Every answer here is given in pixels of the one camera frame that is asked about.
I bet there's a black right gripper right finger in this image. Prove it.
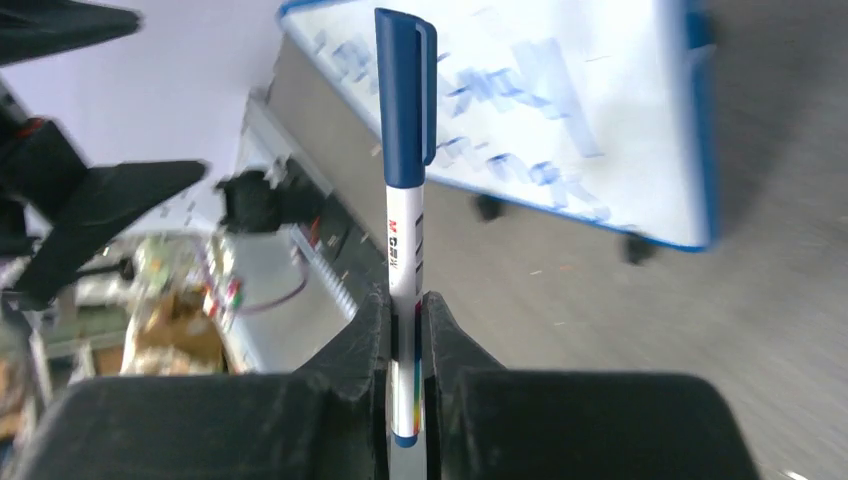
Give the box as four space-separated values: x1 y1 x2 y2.
422 292 760 480

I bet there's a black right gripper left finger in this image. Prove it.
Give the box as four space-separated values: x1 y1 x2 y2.
14 292 389 480

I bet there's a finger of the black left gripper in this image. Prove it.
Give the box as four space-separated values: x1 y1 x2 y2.
13 160 207 310
1 1 142 66

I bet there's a blue marker cap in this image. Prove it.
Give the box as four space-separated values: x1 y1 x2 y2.
374 8 438 189

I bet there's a white marker pen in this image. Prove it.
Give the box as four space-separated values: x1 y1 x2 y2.
373 7 440 480

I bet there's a blue framed whiteboard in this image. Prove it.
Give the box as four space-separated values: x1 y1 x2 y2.
276 0 720 266

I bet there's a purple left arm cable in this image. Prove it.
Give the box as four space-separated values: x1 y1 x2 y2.
231 245 313 318

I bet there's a slotted aluminium cable duct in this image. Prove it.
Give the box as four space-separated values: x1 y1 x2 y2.
289 225 358 322

